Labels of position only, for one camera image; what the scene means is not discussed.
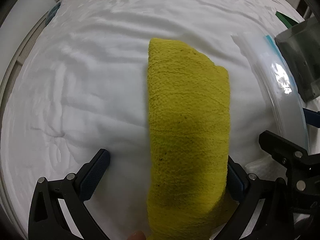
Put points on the teal cloth at bedside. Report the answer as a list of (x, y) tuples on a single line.
[(53, 12)]

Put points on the clear zip plastic bag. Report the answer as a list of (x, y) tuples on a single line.
[(276, 80)]

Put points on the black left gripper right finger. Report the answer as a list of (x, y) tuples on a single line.
[(248, 189)]

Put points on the yellow terry towel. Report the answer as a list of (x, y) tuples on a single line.
[(189, 124)]

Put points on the white bed sheet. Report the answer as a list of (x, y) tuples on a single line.
[(83, 88)]

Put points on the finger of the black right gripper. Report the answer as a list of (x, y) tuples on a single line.
[(312, 117), (282, 150)]

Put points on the green tray box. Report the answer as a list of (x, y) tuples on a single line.
[(286, 20)]

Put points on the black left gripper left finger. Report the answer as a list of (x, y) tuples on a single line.
[(46, 220)]

